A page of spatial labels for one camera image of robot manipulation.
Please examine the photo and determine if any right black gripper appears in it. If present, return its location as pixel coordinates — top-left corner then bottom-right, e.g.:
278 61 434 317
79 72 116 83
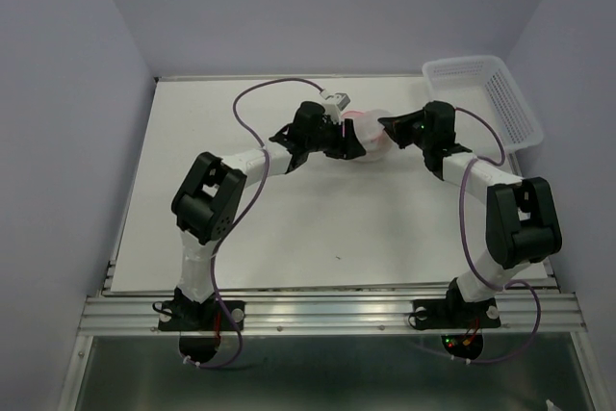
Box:
374 105 431 150

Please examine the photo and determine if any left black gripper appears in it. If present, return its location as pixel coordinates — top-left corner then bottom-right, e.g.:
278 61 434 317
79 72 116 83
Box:
306 116 366 161

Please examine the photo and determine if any white mesh laundry bag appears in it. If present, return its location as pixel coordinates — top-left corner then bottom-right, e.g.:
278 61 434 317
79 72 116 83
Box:
343 109 393 163

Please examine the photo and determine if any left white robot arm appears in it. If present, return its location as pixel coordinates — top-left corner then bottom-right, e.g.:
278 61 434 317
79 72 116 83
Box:
171 93 366 328

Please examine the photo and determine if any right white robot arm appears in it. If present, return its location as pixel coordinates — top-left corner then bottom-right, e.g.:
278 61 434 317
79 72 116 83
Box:
379 101 562 324

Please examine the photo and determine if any white plastic basket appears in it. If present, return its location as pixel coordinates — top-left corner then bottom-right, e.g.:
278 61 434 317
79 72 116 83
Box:
422 55 544 153

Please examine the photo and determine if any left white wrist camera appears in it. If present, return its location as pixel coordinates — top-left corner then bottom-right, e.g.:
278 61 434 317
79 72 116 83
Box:
320 90 350 121

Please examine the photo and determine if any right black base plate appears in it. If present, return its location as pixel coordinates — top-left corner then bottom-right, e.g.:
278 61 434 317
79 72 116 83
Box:
407 279 501 361

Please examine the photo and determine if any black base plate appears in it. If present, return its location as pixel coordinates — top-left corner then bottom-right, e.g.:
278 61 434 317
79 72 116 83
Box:
151 289 245 370
407 279 501 361

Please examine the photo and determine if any aluminium rail frame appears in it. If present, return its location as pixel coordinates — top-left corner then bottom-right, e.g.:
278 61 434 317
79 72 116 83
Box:
57 74 603 411

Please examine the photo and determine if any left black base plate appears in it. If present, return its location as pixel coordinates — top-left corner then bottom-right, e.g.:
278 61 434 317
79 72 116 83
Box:
151 289 245 370

